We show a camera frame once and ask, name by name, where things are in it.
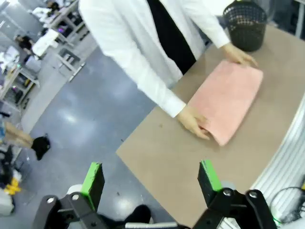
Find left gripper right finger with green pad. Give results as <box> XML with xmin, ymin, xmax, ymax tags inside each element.
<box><xmin>193</xmin><ymin>159</ymin><xmax>278</xmax><ymax>229</ymax></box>

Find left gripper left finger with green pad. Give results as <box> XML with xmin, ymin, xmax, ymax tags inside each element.
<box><xmin>32</xmin><ymin>162</ymin><xmax>108</xmax><ymax>229</ymax></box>

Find pink textured towel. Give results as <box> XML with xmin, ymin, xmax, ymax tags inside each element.
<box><xmin>187</xmin><ymin>59</ymin><xmax>264</xmax><ymax>146</ymax></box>

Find person's left forearm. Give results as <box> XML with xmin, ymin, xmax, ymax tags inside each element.
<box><xmin>195</xmin><ymin>9</ymin><xmax>231</xmax><ymax>49</ymax></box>

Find person's right forearm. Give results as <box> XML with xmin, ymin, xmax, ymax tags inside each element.
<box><xmin>133</xmin><ymin>62</ymin><xmax>187</xmax><ymax>118</ymax></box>

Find person's right hand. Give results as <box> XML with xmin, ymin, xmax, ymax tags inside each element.
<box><xmin>177</xmin><ymin>104</ymin><xmax>212</xmax><ymax>141</ymax></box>

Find person's left hand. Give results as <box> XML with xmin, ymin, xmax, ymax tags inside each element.
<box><xmin>223</xmin><ymin>42</ymin><xmax>259</xmax><ymax>68</ymax></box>

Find black shoe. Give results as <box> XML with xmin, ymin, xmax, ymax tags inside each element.
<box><xmin>99</xmin><ymin>204</ymin><xmax>152</xmax><ymax>229</ymax></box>

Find black clothes pile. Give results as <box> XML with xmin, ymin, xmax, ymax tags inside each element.
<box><xmin>32</xmin><ymin>135</ymin><xmax>51</xmax><ymax>161</ymax></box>

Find yellow objects on floor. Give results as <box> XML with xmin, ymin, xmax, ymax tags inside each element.
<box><xmin>4</xmin><ymin>180</ymin><xmax>22</xmax><ymax>196</ymax></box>

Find person's black inner garment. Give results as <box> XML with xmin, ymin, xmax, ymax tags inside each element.
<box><xmin>146</xmin><ymin>0</ymin><xmax>197</xmax><ymax>75</ymax></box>

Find background person black shirt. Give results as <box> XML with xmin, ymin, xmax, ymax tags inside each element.
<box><xmin>14</xmin><ymin>34</ymin><xmax>34</xmax><ymax>63</ymax></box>

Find person's white coat torso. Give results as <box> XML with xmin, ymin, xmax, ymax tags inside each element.
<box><xmin>78</xmin><ymin>0</ymin><xmax>215</xmax><ymax>89</ymax></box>

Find black perforated plastic basket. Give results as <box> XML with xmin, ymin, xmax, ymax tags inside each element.
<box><xmin>223</xmin><ymin>1</ymin><xmax>267</xmax><ymax>52</ymax></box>

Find white background desk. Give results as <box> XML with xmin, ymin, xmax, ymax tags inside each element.
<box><xmin>33</xmin><ymin>0</ymin><xmax>90</xmax><ymax>82</ymax></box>

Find black cable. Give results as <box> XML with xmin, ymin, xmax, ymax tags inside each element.
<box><xmin>269</xmin><ymin>186</ymin><xmax>305</xmax><ymax>222</ymax></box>

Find aluminium profile frame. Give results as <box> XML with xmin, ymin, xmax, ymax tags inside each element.
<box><xmin>250</xmin><ymin>95</ymin><xmax>305</xmax><ymax>229</ymax></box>

